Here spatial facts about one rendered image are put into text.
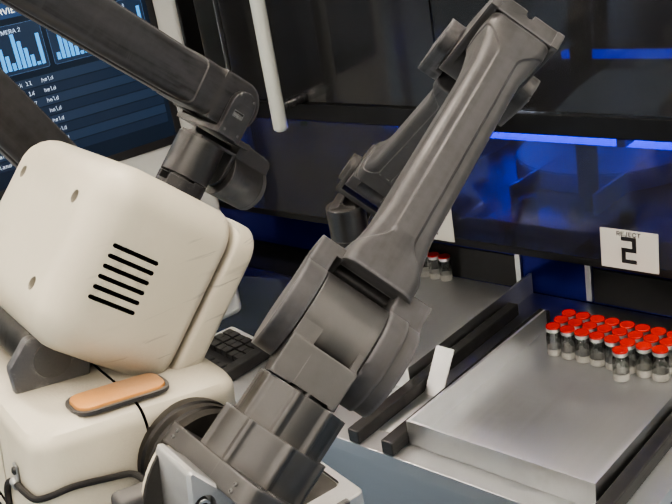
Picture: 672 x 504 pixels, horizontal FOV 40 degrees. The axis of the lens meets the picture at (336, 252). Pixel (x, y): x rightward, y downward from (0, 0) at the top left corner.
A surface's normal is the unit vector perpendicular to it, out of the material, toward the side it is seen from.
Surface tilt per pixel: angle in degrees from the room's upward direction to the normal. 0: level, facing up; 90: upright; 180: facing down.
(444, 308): 0
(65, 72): 90
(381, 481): 90
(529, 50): 53
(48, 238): 48
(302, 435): 79
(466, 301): 0
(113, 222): 75
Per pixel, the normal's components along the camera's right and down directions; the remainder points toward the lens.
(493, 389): -0.16, -0.91
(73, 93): 0.61, 0.20
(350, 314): 0.40, -0.47
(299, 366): 0.16, -0.10
